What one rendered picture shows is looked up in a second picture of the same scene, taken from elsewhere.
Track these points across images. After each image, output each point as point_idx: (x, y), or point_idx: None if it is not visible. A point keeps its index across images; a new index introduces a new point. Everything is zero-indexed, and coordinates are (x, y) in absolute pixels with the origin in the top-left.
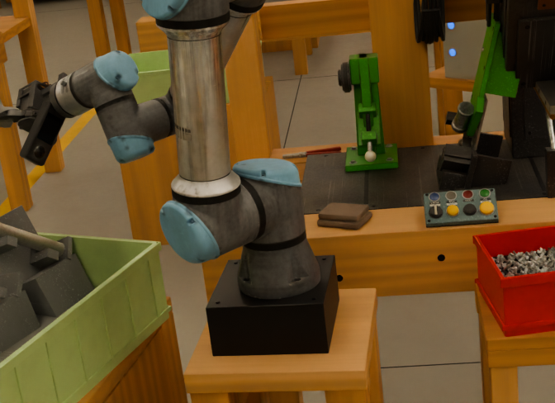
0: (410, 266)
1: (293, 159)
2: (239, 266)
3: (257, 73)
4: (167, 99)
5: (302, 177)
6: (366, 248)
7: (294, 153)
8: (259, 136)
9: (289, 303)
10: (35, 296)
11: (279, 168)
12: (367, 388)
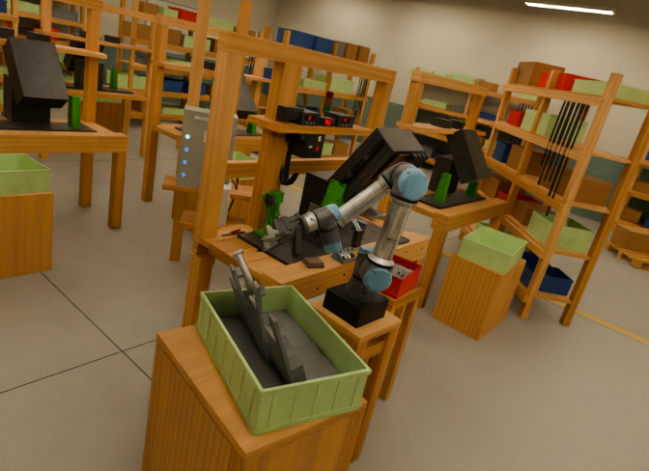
0: (336, 279)
1: (227, 235)
2: (356, 290)
3: (221, 196)
4: None
5: (249, 245)
6: (327, 274)
7: (221, 233)
8: (215, 226)
9: (380, 301)
10: None
11: None
12: None
